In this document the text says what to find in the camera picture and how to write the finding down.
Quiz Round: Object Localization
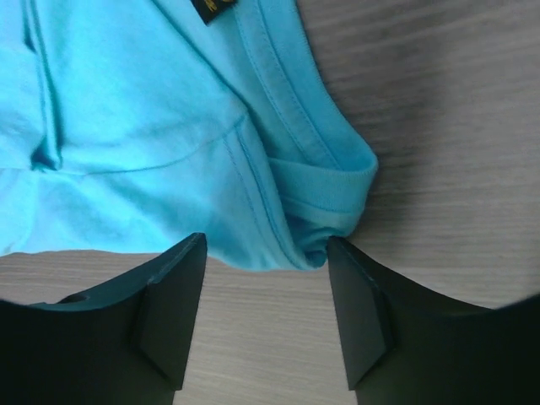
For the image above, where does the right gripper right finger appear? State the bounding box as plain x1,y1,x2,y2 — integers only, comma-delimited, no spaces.
327,237,539,404

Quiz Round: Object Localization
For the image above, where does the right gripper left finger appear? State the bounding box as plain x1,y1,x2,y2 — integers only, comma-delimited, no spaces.
1,233,207,404

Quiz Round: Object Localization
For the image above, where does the turquoise t shirt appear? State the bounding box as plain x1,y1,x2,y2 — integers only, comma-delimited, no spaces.
1,1,378,271

